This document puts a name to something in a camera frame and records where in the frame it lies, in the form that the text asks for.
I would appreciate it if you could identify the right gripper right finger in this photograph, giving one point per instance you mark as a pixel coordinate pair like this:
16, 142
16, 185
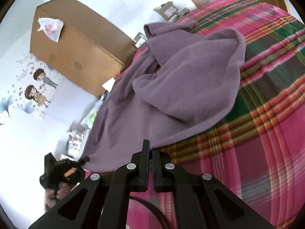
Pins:
202, 201

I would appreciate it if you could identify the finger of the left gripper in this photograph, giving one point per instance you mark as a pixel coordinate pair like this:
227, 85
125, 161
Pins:
83, 161

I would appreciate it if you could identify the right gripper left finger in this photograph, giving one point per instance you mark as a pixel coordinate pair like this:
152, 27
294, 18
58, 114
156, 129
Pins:
101, 201

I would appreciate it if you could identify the purple fleece garment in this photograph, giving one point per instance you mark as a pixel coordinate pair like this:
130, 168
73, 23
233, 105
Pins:
182, 84

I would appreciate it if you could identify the person left hand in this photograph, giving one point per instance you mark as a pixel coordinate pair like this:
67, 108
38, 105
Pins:
52, 197

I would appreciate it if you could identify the pink plaid bed cover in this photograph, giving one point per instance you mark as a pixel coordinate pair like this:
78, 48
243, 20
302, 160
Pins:
257, 150

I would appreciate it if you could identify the wooden wardrobe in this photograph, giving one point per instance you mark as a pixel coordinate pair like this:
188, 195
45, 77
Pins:
90, 49

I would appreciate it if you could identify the white plastic bag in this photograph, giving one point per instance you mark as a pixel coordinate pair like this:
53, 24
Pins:
51, 27

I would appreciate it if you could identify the brown cardboard box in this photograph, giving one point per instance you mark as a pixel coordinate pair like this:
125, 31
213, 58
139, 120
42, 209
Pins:
169, 12

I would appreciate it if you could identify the cartoon couple wall sticker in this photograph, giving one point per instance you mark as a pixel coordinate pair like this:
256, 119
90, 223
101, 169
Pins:
29, 85

